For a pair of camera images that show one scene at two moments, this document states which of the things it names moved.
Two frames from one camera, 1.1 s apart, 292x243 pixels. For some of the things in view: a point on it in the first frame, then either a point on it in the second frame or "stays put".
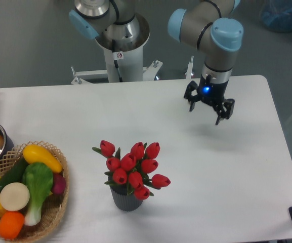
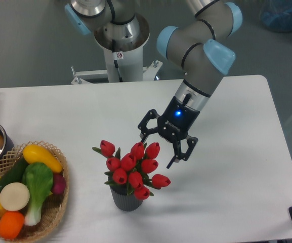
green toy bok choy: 38,177 stays put
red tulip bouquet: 132,169 stays put
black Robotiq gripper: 212,93 → 174,121
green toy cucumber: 14,174 stays put
